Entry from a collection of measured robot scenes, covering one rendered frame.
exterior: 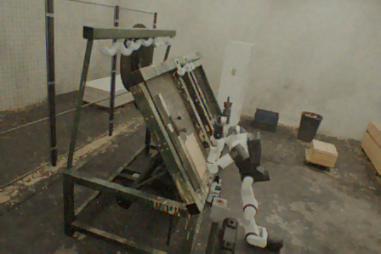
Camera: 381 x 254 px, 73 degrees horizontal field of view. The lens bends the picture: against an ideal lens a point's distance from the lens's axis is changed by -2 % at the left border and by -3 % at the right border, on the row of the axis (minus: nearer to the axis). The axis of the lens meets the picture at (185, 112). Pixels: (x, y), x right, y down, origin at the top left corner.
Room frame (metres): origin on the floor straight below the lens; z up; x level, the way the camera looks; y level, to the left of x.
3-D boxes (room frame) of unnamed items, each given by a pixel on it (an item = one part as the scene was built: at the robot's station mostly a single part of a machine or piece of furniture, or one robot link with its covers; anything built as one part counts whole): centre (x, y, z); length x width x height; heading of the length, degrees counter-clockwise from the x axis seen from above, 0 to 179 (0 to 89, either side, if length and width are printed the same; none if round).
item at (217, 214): (1.87, -0.40, 0.84); 0.12 x 0.12 x 0.18; 77
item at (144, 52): (3.06, 0.63, 1.85); 0.80 x 0.06 x 0.80; 167
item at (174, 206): (3.07, 0.20, 0.41); 2.20 x 1.38 x 0.83; 167
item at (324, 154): (4.82, -2.81, 0.20); 0.61 x 0.53 x 0.40; 161
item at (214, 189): (2.31, -0.43, 0.69); 0.50 x 0.14 x 0.24; 167
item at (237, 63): (6.58, -1.11, 1.03); 0.61 x 0.58 x 2.05; 161
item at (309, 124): (6.10, -3.06, 0.33); 0.52 x 0.51 x 0.65; 161
